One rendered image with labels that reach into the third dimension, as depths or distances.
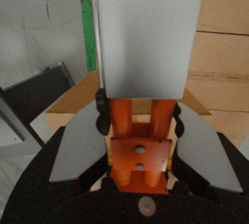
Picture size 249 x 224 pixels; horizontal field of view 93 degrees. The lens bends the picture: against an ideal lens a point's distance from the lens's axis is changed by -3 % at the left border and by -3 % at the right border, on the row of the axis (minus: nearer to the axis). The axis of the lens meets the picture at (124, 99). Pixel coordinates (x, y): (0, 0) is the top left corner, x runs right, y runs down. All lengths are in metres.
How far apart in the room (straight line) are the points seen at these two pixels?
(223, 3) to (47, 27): 1.25
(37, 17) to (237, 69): 1.48
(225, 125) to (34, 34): 1.67
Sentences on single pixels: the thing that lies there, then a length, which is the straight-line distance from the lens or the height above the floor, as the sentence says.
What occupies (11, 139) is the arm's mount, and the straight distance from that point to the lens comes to 0.88.
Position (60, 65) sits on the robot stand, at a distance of 1.38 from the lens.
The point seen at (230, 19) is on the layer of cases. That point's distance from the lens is 0.77.
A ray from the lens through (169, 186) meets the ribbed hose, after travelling 0.34.
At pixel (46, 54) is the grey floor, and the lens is 1.45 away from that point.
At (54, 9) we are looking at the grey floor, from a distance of 1.36.
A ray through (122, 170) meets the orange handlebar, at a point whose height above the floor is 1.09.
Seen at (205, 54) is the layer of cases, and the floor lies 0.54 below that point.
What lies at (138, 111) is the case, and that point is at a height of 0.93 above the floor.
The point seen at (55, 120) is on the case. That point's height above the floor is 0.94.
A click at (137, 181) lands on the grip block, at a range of 0.21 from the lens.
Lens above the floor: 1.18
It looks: 62 degrees down
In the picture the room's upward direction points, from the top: 172 degrees counter-clockwise
